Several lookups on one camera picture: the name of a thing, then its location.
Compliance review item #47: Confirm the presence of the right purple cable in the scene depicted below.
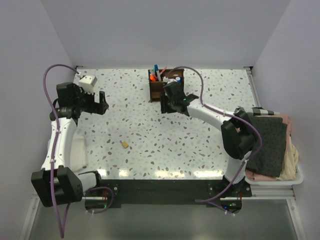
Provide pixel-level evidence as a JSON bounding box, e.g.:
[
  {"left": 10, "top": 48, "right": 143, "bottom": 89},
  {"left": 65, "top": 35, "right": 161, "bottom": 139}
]
[{"left": 168, "top": 66, "right": 264, "bottom": 216}]

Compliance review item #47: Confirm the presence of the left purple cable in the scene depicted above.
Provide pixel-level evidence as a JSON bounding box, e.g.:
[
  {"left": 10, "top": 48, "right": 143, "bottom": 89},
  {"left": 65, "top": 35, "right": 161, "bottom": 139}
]
[{"left": 43, "top": 63, "right": 116, "bottom": 238}]

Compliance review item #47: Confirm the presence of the black orange marker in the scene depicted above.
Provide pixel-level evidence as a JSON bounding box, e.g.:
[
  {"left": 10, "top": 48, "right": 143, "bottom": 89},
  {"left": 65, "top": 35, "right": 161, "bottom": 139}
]
[{"left": 149, "top": 75, "right": 157, "bottom": 82}]

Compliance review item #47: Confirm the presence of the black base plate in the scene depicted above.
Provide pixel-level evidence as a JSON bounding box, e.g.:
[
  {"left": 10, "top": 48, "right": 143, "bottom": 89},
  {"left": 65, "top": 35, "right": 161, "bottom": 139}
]
[{"left": 74, "top": 177, "right": 253, "bottom": 209}]

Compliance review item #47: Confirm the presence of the brown wooden desk organizer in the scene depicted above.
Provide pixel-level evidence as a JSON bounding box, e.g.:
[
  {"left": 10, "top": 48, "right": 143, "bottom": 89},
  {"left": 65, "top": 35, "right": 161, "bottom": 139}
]
[{"left": 148, "top": 68, "right": 185, "bottom": 102}]

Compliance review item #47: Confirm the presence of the purple cable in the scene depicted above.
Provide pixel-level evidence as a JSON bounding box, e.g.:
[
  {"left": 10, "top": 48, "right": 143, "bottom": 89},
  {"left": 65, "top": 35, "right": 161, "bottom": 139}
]
[
  {"left": 168, "top": 66, "right": 264, "bottom": 216},
  {"left": 43, "top": 63, "right": 116, "bottom": 238}
]

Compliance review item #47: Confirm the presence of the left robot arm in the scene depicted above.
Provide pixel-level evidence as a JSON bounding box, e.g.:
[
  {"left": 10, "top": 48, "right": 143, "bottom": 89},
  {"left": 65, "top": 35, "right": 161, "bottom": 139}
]
[{"left": 31, "top": 82, "right": 109, "bottom": 208}]

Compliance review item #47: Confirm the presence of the blue capped white marker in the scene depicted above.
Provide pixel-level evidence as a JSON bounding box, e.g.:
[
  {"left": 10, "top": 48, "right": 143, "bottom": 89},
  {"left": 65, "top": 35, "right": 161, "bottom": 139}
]
[{"left": 153, "top": 64, "right": 162, "bottom": 82}]

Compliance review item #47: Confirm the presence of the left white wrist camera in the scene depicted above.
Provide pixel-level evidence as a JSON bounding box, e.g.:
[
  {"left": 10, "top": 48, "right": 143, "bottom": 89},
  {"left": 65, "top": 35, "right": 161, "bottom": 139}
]
[{"left": 78, "top": 75, "right": 98, "bottom": 94}]

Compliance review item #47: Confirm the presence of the aluminium frame rail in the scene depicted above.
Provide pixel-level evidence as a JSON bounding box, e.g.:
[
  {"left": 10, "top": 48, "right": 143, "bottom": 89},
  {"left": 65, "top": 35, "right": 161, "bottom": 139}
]
[{"left": 31, "top": 177, "right": 297, "bottom": 200}]

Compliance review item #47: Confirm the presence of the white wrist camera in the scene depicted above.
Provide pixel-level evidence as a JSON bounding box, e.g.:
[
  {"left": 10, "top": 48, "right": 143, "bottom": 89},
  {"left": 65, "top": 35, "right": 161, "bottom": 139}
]
[
  {"left": 162, "top": 76, "right": 176, "bottom": 85},
  {"left": 78, "top": 75, "right": 98, "bottom": 94}
]

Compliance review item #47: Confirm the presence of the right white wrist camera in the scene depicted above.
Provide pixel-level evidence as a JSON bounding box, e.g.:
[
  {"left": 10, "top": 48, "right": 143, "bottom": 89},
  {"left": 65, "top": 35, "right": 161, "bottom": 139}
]
[{"left": 162, "top": 76, "right": 176, "bottom": 85}]

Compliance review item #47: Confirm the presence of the dark grey dotted cloth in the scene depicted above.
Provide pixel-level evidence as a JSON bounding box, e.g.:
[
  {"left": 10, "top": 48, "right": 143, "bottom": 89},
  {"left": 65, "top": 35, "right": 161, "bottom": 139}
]
[{"left": 246, "top": 116, "right": 288, "bottom": 177}]

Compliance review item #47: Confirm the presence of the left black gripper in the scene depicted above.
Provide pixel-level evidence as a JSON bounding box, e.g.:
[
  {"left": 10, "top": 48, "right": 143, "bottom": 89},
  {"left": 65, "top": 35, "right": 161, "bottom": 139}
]
[{"left": 73, "top": 86, "right": 109, "bottom": 115}]

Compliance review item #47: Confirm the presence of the black white striped cloth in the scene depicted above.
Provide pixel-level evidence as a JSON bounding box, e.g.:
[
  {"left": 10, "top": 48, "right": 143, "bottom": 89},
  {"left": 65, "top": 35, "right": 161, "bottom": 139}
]
[{"left": 236, "top": 106, "right": 281, "bottom": 118}]

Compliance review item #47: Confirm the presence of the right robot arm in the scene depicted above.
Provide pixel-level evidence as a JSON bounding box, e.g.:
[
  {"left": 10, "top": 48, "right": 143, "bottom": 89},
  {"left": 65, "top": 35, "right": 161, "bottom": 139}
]
[{"left": 160, "top": 82, "right": 263, "bottom": 197}]

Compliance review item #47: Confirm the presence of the cream knit cloth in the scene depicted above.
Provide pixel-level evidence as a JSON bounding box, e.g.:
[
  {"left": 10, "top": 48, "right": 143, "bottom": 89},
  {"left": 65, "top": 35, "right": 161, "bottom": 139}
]
[{"left": 276, "top": 141, "right": 299, "bottom": 181}]

